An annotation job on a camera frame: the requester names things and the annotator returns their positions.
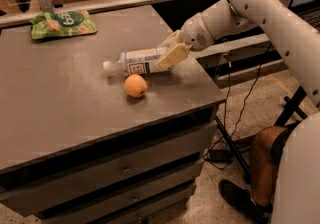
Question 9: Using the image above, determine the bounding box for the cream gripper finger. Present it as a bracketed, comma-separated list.
[159, 30, 183, 50]
[158, 43, 189, 70]

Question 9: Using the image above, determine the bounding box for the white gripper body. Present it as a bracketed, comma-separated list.
[180, 13, 215, 51]

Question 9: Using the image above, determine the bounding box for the blue plastic water bottle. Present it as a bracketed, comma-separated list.
[103, 47, 167, 76]

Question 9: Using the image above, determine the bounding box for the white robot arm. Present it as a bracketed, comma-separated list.
[160, 0, 320, 224]

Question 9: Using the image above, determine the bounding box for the orange fruit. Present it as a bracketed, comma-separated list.
[124, 74, 148, 98]

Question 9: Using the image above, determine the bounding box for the black power adapter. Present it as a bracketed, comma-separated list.
[208, 150, 233, 163]

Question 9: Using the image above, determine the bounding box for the green snack bag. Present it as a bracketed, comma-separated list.
[31, 10, 98, 40]

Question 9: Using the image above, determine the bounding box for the grey drawer cabinet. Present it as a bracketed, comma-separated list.
[0, 107, 216, 224]

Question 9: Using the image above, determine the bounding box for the person's bare leg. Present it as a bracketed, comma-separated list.
[249, 126, 287, 207]

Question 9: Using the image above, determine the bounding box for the black stand leg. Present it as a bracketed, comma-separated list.
[215, 116, 251, 185]

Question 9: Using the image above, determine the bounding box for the black shoe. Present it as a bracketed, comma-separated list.
[218, 179, 273, 224]

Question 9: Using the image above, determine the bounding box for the black cable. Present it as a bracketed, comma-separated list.
[203, 42, 272, 171]

